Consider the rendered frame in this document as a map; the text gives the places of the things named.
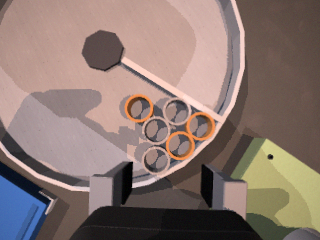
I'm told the blue crate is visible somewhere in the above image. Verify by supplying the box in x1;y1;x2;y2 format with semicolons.
0;162;59;240

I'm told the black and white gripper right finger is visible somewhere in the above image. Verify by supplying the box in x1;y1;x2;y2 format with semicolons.
201;164;248;221

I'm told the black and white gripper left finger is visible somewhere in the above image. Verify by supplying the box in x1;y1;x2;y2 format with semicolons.
89;161;133;216

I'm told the grey metal bushing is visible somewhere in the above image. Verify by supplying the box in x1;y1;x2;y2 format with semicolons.
142;116;170;145
142;145;170;175
163;97;191;126

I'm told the bronze bushing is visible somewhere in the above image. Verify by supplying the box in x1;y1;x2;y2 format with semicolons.
166;132;194;160
184;112;215;141
125;94;154;123

